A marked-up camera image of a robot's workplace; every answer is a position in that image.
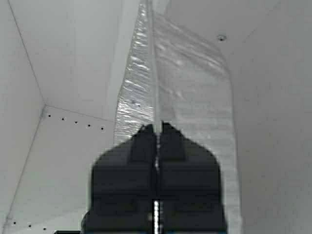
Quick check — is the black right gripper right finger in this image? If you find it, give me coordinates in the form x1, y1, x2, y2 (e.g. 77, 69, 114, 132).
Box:
158, 122, 228, 234

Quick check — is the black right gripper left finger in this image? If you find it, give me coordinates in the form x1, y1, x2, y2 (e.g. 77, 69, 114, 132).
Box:
81, 124, 156, 234

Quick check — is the aluminium foil baking tray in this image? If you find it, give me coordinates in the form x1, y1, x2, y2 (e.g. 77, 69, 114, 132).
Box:
114, 0, 242, 234

